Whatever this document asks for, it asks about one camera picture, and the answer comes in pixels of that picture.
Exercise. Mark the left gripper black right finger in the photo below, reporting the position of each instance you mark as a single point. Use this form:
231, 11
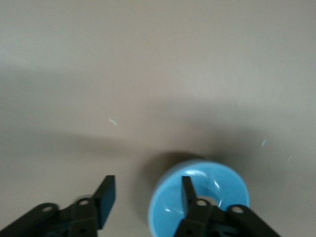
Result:
202, 222

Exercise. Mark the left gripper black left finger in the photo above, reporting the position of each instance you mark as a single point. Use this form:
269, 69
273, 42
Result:
81, 217

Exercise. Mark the blue bowl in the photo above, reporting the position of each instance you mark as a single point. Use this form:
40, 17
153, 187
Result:
222, 177

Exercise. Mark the brown table cover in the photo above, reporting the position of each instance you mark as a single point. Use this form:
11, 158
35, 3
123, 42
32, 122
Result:
158, 74

